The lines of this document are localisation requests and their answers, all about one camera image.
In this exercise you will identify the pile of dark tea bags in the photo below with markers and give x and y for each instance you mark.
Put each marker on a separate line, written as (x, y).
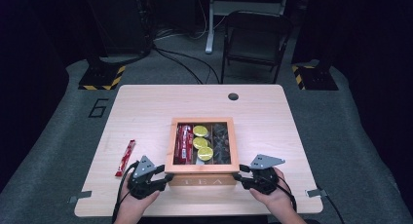
(221, 142)

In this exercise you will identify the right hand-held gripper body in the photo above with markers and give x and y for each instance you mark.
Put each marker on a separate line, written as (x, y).
(263, 181)

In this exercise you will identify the grey tape strip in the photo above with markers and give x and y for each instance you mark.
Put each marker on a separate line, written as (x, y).
(80, 195)
(316, 193)

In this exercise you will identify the wooden tea box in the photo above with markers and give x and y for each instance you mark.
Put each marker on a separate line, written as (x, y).
(201, 168)

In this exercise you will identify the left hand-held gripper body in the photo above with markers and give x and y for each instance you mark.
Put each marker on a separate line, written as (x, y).
(142, 185)

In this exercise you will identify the person's left hand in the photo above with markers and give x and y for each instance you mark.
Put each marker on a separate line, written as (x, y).
(134, 204)

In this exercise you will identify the pile of red sticks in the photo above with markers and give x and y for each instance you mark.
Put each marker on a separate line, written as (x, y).
(183, 142)

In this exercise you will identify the black table grommet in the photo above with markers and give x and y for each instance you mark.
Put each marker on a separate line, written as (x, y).
(233, 96)

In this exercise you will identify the black hazard-striped stand base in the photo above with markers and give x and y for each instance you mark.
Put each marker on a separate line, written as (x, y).
(316, 78)
(100, 78)

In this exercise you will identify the white desk frame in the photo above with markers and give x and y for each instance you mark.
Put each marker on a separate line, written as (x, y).
(209, 32)

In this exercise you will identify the person's right hand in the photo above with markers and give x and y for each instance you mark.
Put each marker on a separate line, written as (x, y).
(279, 198)

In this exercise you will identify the black folding chair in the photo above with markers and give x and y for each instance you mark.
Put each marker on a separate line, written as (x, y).
(256, 42)

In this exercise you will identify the red stick packet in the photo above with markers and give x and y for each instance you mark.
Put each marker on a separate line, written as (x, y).
(125, 158)

